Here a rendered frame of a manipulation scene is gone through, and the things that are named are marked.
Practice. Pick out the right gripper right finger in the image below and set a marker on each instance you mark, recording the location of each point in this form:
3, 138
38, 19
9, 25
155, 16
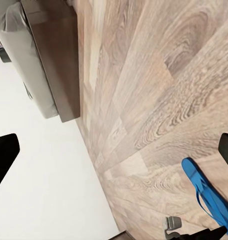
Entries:
223, 146

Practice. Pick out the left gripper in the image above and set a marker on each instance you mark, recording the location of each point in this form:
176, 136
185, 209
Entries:
205, 234

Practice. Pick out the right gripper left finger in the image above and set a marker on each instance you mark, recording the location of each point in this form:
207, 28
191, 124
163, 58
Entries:
9, 150

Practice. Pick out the bed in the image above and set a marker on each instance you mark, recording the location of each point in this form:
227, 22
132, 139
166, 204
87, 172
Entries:
41, 39

